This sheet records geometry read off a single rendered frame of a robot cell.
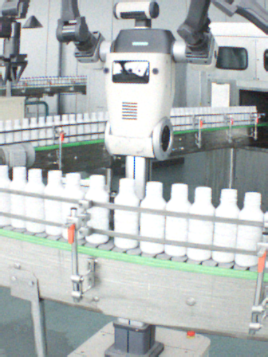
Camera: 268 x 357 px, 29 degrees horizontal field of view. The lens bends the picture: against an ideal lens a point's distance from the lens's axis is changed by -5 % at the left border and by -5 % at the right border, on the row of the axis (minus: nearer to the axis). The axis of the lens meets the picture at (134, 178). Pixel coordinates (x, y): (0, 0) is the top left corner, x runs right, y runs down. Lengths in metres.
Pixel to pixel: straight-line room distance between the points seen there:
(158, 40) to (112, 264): 0.92
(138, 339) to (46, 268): 0.83
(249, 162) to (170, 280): 3.92
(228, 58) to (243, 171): 1.12
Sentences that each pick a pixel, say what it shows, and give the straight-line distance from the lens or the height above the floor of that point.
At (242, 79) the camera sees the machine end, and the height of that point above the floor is 1.42.
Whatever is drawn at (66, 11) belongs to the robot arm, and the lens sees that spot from 1.93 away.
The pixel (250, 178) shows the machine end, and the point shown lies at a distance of 5.12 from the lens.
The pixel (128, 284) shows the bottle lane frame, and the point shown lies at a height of 0.92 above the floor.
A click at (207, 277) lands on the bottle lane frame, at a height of 0.97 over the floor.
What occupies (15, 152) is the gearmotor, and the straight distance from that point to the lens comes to 2.74.
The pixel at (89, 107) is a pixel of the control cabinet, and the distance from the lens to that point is 7.51.
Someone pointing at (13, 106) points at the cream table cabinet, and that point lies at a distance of 5.65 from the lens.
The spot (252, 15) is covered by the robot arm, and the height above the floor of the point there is 1.60.
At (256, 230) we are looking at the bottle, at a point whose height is 1.09.
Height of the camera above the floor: 1.42
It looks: 11 degrees down
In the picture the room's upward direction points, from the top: 1 degrees clockwise
